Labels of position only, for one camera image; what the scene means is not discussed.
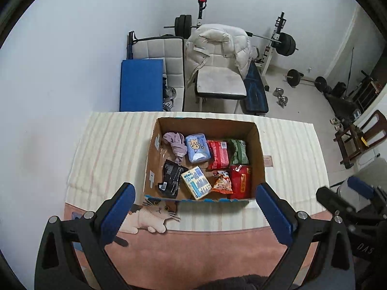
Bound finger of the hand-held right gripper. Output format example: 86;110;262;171
347;176;387;209
316;186;360;219

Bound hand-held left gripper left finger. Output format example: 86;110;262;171
35;182;136;290

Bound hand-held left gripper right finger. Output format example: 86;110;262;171
256;182;356;290

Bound red snack packet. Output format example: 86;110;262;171
229;164;252;199

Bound orange cartoon snack bag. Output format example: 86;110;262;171
210;170;234;195

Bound black packet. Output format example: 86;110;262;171
156;159;189;199

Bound cardboard box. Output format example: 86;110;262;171
143;117;266;203

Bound green snack packet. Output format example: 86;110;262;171
227;138;250;165

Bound red packet with white label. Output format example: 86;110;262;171
207;139;231;171

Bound white and blue tissue pack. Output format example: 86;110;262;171
180;166;212;200

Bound purple-grey cloth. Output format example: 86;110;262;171
163;132;188;161

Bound light blue cat-print tissue pack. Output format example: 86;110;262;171
185;133;211;163

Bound dark wooden chair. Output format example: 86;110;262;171
333;110;387;170

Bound striped pink cat-print blanket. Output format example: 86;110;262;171
65;111;330;290

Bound person's dark fleece clothing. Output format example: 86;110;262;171
205;273;273;290

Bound black exercise machine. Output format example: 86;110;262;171
325;69;382;119

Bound black speaker box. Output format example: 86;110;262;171
332;82;348;99

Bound black and blue weight bench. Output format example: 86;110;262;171
244;62;269;116

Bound chrome weight plates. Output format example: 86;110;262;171
163;85;176;111

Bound barbell with small black plates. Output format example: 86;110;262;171
284;69;328;91

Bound blue folded mat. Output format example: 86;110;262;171
119;58;164;112

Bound white seat chair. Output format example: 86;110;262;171
193;66;247;113

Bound white barbell rack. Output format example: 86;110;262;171
195;0;286;92

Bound barbell with large black plates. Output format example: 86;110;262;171
164;14;299;57

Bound white quilted chair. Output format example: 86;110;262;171
133;36;185;112

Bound white padded jacket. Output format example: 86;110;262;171
184;24;258;85

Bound white door frame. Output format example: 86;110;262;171
325;5;364;80

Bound black handled pole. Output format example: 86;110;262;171
127;31;137;61

